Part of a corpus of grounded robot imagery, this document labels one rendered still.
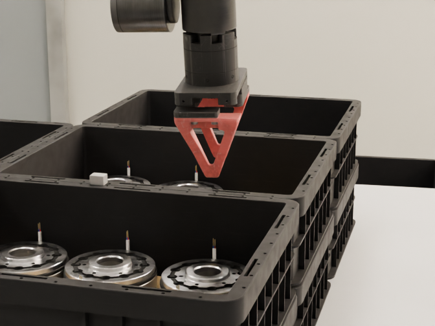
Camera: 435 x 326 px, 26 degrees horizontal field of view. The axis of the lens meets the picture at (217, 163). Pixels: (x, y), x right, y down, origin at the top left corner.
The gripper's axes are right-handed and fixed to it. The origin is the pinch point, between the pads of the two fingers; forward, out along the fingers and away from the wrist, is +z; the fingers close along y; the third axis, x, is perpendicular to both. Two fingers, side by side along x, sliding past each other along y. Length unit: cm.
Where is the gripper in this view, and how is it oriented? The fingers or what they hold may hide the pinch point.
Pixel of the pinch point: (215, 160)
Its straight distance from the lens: 103.7
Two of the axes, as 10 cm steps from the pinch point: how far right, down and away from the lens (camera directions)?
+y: -1.4, 3.5, -9.3
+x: 9.9, 0.1, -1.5
